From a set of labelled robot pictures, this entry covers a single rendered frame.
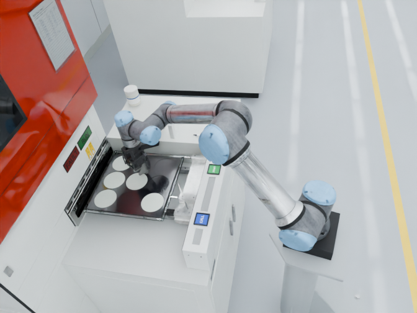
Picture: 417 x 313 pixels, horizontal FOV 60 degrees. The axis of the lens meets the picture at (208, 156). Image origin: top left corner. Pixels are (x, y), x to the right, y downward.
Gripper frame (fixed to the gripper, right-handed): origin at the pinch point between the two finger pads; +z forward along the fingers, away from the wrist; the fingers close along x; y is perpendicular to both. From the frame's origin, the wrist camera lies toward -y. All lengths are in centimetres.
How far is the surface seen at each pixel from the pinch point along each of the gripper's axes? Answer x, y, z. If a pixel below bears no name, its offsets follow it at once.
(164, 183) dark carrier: 11.3, -0.1, 1.4
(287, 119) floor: -19, -159, 91
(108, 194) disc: -4.9, 19.3, 1.3
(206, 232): 46.7, 9.8, -4.7
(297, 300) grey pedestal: 77, -14, 60
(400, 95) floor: 47, -243, 91
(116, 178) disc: -9.1, 11.1, 1.3
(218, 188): 36.6, -9.0, -4.7
